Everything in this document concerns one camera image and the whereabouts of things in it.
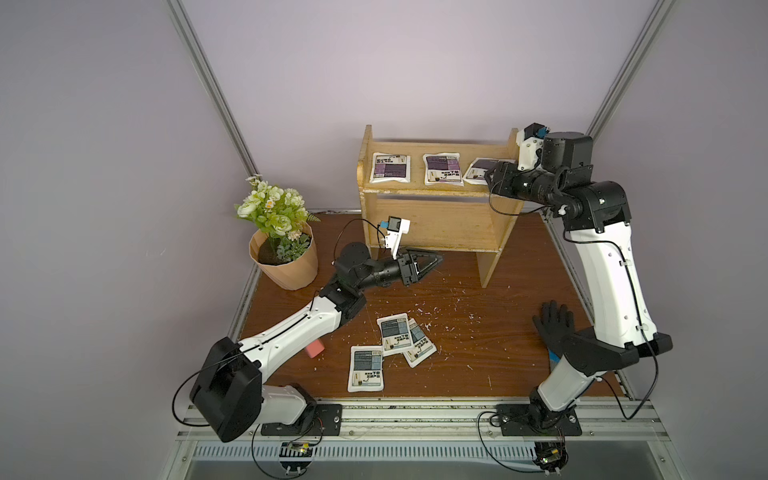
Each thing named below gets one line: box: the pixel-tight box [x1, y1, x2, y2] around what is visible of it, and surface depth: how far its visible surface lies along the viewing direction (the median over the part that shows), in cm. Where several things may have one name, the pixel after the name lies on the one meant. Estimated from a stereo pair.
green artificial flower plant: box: [234, 174, 321, 262], surface depth 85 cm
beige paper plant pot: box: [249, 223, 318, 291], surface depth 91 cm
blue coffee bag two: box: [402, 318, 437, 368], surface depth 86 cm
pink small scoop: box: [306, 339, 325, 359], surface depth 85 cm
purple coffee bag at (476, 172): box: [463, 157, 499, 185], surface depth 70 cm
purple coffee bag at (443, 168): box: [423, 152, 464, 187], surface depth 71 cm
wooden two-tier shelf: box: [357, 124, 523, 288], surface depth 74 cm
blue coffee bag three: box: [348, 345, 384, 392], surface depth 83 cm
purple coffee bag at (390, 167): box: [370, 152, 410, 183], surface depth 72 cm
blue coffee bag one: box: [376, 312, 414, 357], surface depth 87 cm
